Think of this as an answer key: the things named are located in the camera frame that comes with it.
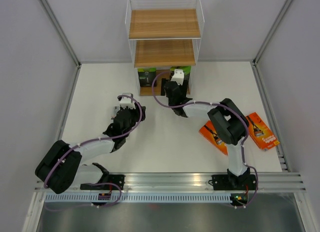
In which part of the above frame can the white blister razor pack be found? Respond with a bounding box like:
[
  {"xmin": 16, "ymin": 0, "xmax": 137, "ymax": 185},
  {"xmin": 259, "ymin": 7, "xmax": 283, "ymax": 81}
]
[{"xmin": 111, "ymin": 106, "xmax": 120, "ymax": 120}]

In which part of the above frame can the white slotted cable duct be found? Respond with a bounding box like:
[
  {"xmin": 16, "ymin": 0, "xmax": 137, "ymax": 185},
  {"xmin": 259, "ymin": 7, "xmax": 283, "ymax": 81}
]
[{"xmin": 44, "ymin": 192, "xmax": 231, "ymax": 203}]

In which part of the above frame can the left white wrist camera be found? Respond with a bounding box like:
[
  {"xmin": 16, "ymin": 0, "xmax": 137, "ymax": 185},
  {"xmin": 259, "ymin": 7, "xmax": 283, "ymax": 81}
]
[{"xmin": 118, "ymin": 93, "xmax": 136, "ymax": 109}]

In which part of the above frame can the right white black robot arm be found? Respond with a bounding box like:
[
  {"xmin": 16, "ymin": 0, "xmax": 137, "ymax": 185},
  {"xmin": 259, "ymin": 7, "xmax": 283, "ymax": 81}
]
[{"xmin": 163, "ymin": 80, "xmax": 250, "ymax": 189}]

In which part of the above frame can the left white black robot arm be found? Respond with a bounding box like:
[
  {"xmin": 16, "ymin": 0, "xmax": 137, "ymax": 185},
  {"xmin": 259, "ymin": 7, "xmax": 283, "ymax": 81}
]
[{"xmin": 35, "ymin": 105, "xmax": 146, "ymax": 194}]

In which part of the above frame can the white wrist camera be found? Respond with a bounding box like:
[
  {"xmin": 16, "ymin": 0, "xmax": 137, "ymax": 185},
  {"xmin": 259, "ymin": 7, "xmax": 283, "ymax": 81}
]
[
  {"xmin": 170, "ymin": 69, "xmax": 185, "ymax": 86},
  {"xmin": 118, "ymin": 93, "xmax": 136, "ymax": 109}
]

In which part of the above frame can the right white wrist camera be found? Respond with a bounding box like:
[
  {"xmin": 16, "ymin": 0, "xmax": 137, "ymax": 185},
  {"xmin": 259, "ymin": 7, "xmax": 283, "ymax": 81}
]
[{"xmin": 170, "ymin": 69, "xmax": 185, "ymax": 86}]

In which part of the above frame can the orange razor box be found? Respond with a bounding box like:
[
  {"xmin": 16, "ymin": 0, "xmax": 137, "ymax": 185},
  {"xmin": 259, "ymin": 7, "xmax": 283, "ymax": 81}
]
[
  {"xmin": 199, "ymin": 121, "xmax": 228, "ymax": 156},
  {"xmin": 246, "ymin": 112, "xmax": 280, "ymax": 151}
]

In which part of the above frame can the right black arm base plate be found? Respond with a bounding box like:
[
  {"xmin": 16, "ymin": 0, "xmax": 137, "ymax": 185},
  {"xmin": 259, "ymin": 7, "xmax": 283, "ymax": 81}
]
[{"xmin": 208, "ymin": 174, "xmax": 257, "ymax": 191}]

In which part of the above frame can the aluminium mounting rail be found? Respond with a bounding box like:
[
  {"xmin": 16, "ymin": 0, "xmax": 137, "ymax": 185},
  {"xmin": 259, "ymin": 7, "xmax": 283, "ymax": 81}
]
[{"xmin": 34, "ymin": 172, "xmax": 307, "ymax": 192}]

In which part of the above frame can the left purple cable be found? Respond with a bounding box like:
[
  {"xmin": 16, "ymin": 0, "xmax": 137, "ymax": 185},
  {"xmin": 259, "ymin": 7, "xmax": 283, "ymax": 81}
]
[{"xmin": 43, "ymin": 94, "xmax": 144, "ymax": 212}]

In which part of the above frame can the white wire wooden shelf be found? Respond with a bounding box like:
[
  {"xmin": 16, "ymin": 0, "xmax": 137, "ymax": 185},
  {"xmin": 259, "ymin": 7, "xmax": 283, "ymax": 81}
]
[{"xmin": 125, "ymin": 0, "xmax": 205, "ymax": 96}]

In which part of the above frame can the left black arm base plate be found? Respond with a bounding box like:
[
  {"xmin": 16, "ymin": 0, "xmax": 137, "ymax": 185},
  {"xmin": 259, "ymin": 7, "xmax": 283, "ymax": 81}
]
[{"xmin": 80, "ymin": 174, "xmax": 125, "ymax": 190}]

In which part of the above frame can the black green razor box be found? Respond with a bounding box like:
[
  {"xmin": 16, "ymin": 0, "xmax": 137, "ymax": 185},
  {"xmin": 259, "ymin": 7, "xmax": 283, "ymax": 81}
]
[
  {"xmin": 137, "ymin": 68, "xmax": 157, "ymax": 87},
  {"xmin": 169, "ymin": 66, "xmax": 192, "ymax": 94}
]

